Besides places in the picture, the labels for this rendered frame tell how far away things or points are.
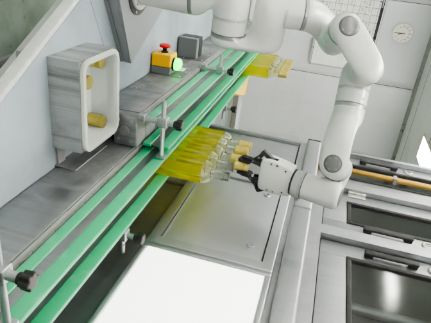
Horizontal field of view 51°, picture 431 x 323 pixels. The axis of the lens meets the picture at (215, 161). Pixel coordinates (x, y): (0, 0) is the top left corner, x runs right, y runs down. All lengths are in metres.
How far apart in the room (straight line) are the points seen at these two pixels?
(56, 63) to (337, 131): 0.69
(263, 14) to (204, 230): 0.61
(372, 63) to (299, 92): 6.14
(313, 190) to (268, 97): 6.24
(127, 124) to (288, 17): 0.52
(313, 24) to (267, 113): 6.26
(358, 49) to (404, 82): 6.12
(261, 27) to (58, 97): 0.56
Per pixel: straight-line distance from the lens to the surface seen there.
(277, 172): 1.25
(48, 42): 1.07
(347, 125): 1.20
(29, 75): 1.03
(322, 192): 1.22
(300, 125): 7.50
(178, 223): 1.28
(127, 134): 1.25
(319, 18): 1.28
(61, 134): 1.11
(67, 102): 1.07
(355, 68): 1.20
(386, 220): 1.59
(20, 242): 0.92
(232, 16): 1.24
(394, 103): 7.39
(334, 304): 1.19
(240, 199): 1.42
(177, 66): 1.60
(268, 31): 1.25
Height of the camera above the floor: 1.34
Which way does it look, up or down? 11 degrees down
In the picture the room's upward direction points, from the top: 102 degrees clockwise
